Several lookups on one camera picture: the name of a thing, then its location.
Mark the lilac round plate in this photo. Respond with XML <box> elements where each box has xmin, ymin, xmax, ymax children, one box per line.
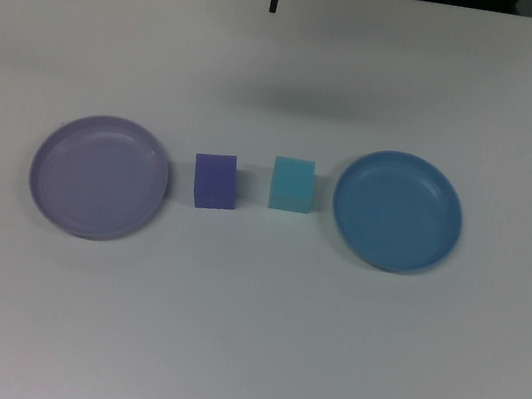
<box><xmin>20</xmin><ymin>103</ymin><xmax>179</xmax><ymax>251</ymax></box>

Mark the blue round plate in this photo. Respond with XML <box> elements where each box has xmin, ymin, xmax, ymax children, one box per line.
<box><xmin>322</xmin><ymin>142</ymin><xmax>473</xmax><ymax>284</ymax></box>

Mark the purple foam cube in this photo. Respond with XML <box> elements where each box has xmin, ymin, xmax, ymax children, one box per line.
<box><xmin>187</xmin><ymin>149</ymin><xmax>244</xmax><ymax>215</ymax></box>

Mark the cyan foam cube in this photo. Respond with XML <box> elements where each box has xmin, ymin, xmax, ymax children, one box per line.
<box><xmin>267</xmin><ymin>155</ymin><xmax>318</xmax><ymax>215</ymax></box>

